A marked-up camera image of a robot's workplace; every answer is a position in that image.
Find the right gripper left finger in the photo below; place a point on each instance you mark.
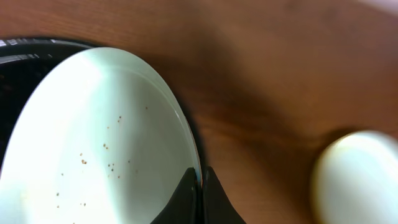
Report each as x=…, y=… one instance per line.
x=182, y=206

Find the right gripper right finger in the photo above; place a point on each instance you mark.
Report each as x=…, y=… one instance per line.
x=216, y=205

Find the round black tray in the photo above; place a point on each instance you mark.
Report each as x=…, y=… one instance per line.
x=21, y=71

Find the light blue plate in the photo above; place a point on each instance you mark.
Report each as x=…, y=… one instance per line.
x=102, y=139
x=355, y=180

